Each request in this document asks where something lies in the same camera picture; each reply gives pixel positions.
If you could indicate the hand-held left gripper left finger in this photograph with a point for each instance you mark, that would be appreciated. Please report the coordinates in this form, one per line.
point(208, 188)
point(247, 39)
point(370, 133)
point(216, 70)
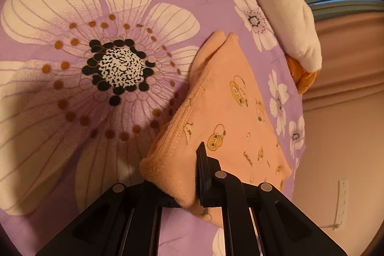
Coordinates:
point(150, 194)

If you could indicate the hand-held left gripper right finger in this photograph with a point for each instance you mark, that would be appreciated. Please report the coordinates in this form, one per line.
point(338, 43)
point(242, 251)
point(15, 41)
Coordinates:
point(207, 178)

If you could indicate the orange printed baby shirt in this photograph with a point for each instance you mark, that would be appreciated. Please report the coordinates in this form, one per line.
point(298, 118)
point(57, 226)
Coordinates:
point(228, 112)

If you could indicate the purple floral bed sheet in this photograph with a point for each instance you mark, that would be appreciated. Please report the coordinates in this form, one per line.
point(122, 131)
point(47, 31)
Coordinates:
point(60, 139)

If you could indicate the white duck plush pillow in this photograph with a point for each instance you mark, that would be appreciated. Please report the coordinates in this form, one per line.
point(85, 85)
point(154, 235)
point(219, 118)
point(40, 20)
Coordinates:
point(288, 19)

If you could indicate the pink curtain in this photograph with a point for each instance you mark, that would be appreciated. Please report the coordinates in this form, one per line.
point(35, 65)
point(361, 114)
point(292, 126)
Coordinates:
point(345, 58)

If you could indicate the white wall socket strip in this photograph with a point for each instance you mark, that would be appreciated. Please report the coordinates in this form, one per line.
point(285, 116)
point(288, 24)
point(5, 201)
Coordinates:
point(343, 202)

